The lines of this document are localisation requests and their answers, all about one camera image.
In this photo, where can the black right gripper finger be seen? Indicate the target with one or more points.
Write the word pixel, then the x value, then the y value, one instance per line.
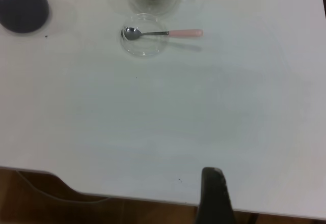
pixel 215 198

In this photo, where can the dark grey ceramic mug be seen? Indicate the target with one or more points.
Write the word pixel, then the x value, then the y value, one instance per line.
pixel 23 10

